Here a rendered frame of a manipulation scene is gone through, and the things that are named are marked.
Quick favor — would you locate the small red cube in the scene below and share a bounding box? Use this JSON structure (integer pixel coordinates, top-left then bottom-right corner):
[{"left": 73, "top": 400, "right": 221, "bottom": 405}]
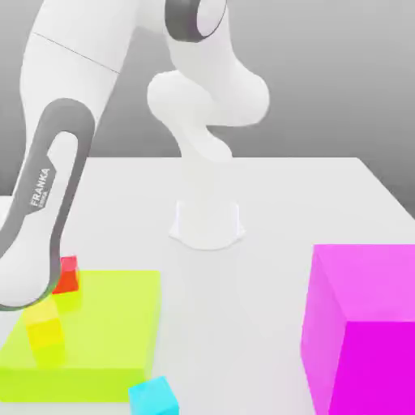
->
[{"left": 51, "top": 255, "right": 80, "bottom": 295}]

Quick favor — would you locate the small yellow cube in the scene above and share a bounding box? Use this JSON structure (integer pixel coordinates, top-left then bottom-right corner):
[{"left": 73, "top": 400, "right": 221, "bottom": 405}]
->
[{"left": 23, "top": 298, "right": 66, "bottom": 352}]

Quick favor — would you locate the small cyan cube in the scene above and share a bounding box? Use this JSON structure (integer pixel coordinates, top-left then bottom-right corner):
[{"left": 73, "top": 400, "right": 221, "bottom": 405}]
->
[{"left": 127, "top": 375, "right": 180, "bottom": 415}]

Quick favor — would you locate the large lime green box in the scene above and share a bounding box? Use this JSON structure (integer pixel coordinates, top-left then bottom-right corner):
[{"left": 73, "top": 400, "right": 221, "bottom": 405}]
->
[{"left": 0, "top": 269, "right": 162, "bottom": 404}]

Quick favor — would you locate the large magenta box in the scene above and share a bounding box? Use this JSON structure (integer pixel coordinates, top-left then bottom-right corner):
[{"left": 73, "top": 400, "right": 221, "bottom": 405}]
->
[{"left": 299, "top": 243, "right": 415, "bottom": 415}]

